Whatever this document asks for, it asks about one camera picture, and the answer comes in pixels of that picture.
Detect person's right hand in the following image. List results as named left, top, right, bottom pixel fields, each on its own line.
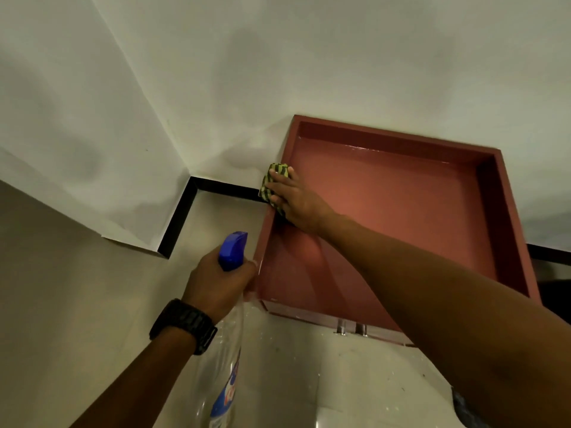
left=264, top=166, right=336, bottom=237

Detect person's left hand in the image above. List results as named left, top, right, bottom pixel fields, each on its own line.
left=182, top=245, right=258, bottom=325

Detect green striped cleaning cloth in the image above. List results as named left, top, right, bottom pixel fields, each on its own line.
left=259, top=163, right=290, bottom=217

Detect clear spray bottle blue nozzle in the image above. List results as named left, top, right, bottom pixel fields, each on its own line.
left=195, top=231, right=251, bottom=428

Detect person's left forearm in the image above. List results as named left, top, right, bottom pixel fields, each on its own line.
left=69, top=326, right=198, bottom=428

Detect person's right forearm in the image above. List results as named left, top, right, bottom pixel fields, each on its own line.
left=318, top=213, right=571, bottom=428

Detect black wristwatch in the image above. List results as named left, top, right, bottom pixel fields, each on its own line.
left=149, top=298, right=219, bottom=356

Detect black baseboard strip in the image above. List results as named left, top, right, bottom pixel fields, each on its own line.
left=157, top=176, right=571, bottom=267

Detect red square basin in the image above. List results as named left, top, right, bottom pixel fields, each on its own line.
left=253, top=114, right=542, bottom=348

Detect person's blue trousers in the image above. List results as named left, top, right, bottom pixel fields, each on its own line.
left=451, top=387, right=492, bottom=428

